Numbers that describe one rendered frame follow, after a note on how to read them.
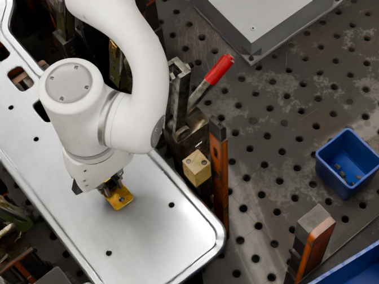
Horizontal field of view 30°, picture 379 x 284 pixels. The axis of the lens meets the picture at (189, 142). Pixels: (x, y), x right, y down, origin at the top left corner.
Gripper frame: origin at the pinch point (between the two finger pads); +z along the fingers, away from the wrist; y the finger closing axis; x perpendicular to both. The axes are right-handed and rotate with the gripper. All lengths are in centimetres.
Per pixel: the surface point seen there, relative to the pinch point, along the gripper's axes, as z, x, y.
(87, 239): 2.9, 4.9, 8.4
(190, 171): -2.9, 8.4, -10.8
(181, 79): -18.2, 1.8, -15.5
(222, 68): -10.8, 0.7, -24.2
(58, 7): -4.7, -31.8, -12.6
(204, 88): -8.3, 0.5, -20.6
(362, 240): 0.0, 34.0, -24.5
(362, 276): -0.4, 38.1, -20.4
